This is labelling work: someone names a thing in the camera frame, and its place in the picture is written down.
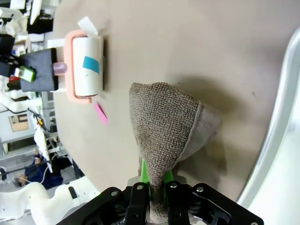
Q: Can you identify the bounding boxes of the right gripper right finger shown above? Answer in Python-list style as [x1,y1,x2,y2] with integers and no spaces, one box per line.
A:
[162,169,264,225]

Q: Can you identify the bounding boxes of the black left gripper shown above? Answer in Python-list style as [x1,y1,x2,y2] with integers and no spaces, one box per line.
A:
[0,34,37,83]

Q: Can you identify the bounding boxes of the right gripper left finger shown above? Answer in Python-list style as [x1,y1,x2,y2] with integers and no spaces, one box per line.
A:
[56,159,151,225]

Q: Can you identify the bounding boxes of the black white roller handle adapter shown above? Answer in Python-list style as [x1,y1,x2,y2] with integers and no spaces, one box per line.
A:
[19,39,71,94]

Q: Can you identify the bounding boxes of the pink white lint roller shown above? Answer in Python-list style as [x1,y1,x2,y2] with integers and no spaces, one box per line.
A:
[65,15,105,105]

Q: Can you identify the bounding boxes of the brown towel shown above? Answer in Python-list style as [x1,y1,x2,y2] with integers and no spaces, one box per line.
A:
[129,81,222,223]

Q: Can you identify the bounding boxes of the cyan paper scrap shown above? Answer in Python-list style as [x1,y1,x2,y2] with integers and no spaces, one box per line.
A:
[82,55,101,75]

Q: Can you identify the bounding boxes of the pink paper scrap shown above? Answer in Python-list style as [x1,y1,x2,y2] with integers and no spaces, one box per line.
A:
[93,101,109,126]

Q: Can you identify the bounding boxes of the seated person in blue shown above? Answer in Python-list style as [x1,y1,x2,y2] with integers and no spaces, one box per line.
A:
[13,145,65,189]

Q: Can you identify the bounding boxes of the white plastic tray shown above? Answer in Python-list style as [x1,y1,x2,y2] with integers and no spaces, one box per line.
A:
[235,29,300,225]

